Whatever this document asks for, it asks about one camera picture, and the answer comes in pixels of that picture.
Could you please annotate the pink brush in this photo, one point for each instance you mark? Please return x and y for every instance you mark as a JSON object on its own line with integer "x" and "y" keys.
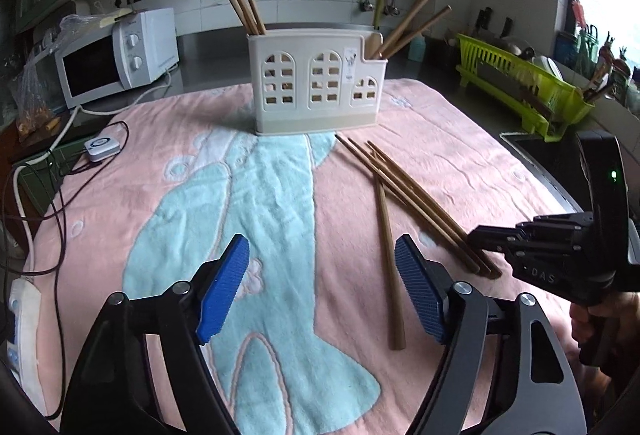
{"x": 578, "y": 15}

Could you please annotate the white microwave oven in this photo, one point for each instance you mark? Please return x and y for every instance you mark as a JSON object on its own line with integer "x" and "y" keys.
{"x": 90, "y": 70}

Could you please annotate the white wall appliance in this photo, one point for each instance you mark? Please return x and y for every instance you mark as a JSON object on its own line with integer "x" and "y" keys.
{"x": 79, "y": 7}

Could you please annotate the blue soap bottle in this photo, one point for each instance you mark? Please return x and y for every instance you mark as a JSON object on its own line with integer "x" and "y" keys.
{"x": 417, "y": 49}

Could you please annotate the small white square device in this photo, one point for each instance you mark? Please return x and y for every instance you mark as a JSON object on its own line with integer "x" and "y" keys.
{"x": 101, "y": 146}

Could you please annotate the pink and blue blanket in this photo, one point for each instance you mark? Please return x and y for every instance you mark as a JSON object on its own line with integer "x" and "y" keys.
{"x": 450, "y": 155}

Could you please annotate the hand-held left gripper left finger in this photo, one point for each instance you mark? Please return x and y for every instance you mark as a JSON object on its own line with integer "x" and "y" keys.
{"x": 225, "y": 285}

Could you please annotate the white bowl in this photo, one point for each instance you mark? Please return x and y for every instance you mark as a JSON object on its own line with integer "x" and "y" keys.
{"x": 546, "y": 66}

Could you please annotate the metal sink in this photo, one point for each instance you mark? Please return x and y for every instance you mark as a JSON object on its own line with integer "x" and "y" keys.
{"x": 550, "y": 165}

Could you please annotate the clear plastic bag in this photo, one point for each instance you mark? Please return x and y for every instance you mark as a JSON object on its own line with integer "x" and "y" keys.
{"x": 75, "y": 25}

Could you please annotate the cream plastic chopstick holder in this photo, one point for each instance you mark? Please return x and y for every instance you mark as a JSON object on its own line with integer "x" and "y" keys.
{"x": 300, "y": 45}

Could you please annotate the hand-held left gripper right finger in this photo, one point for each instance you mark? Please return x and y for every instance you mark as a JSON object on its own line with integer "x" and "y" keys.
{"x": 420, "y": 285}

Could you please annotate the plastic bag of food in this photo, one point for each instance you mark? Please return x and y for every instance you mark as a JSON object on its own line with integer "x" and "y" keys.
{"x": 35, "y": 105}

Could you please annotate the green dish rack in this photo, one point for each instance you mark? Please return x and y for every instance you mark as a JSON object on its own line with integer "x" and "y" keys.
{"x": 500, "y": 65}

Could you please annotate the bundle of kitchen utensils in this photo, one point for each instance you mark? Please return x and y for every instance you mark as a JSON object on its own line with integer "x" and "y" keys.
{"x": 602, "y": 65}

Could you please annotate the person's right hand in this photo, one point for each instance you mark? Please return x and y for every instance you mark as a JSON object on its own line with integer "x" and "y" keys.
{"x": 582, "y": 325}

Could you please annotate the white power strip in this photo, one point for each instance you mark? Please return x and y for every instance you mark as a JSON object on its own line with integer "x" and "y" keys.
{"x": 25, "y": 315}

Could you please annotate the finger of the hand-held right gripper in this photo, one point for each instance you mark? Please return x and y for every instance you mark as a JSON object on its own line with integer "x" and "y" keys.
{"x": 560, "y": 224}
{"x": 500, "y": 241}

